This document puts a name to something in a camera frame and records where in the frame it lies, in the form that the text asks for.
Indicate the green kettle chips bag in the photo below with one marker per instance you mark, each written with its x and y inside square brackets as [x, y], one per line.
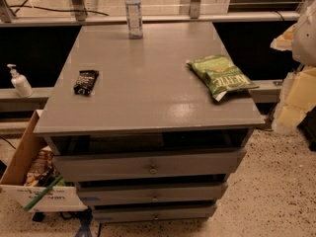
[220, 75]

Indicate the blue clamp under cabinet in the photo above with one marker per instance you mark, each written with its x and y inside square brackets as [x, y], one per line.
[85, 217]

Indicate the grey drawer cabinet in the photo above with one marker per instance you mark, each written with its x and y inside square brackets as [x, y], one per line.
[149, 143]

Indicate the black rxbar chocolate bar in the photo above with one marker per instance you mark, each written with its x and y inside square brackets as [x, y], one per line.
[85, 82]

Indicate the clear plastic water bottle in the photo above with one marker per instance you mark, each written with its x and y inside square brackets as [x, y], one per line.
[134, 18]

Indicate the cardboard box with items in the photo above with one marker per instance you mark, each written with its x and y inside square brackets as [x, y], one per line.
[31, 170]

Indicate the white pump soap bottle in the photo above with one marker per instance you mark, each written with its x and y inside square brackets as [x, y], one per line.
[20, 82]

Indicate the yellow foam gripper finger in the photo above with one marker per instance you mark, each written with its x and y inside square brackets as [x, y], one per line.
[296, 99]

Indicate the green stick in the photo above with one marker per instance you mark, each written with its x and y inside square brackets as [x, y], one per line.
[35, 200]

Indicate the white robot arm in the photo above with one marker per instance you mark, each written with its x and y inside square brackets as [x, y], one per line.
[300, 38]

